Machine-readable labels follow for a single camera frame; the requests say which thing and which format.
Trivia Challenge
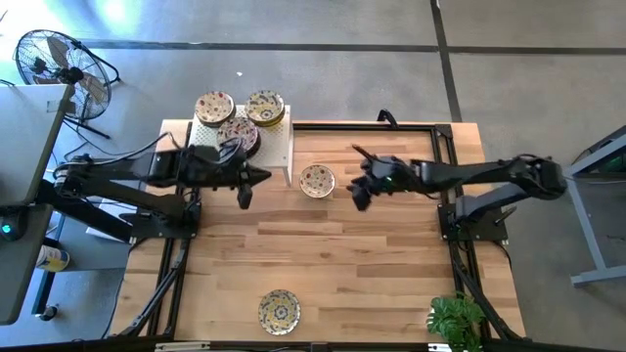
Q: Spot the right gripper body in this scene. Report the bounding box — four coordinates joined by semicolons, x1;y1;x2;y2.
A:
364;154;422;195

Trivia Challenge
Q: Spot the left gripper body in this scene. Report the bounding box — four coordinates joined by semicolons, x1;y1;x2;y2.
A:
187;145;248;190

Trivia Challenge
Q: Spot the white perforated metal shelf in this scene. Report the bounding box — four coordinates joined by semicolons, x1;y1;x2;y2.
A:
188;104;294;187

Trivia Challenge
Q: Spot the black diagonal beam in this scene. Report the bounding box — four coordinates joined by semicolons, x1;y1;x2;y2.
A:
36;178;133;241

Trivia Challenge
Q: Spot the white paper sheet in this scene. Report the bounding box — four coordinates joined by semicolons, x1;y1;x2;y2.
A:
85;195;148;244

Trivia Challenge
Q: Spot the green potted plant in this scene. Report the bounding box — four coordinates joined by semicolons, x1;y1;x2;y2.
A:
425;291;486;352

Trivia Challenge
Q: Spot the black floor fan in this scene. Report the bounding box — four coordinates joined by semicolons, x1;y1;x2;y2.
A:
14;28;121;141

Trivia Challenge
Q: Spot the white yellow can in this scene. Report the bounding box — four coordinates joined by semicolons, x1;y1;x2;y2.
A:
35;243;71;274

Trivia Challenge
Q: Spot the grey flat panel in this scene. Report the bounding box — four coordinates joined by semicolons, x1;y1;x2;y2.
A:
0;83;74;207

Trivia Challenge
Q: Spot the grey blue metal table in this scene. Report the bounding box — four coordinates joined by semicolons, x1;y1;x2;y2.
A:
540;124;626;287

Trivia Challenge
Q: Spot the blue desk leg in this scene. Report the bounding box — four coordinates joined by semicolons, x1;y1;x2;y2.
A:
30;214;67;317

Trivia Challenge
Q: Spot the black device with green light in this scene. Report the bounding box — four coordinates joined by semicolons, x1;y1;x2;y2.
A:
0;204;29;243

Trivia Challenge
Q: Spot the black caster wheel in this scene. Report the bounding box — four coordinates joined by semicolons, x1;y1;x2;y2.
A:
37;303;61;323

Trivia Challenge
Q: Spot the grey desk top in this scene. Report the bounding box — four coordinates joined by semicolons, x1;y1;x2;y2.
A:
0;202;55;327

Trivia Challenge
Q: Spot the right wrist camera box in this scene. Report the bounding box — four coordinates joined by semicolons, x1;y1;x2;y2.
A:
352;189;373;213

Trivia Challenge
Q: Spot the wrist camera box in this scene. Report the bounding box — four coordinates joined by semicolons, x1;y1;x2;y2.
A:
352;189;373;213
237;183;254;210

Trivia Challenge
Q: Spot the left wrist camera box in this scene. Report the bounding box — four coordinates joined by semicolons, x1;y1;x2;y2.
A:
237;183;254;210

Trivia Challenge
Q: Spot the black aluminium frame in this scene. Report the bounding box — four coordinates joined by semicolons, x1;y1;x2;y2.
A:
105;120;527;352

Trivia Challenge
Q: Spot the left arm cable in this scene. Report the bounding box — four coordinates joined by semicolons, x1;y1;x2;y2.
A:
53;130;246;170

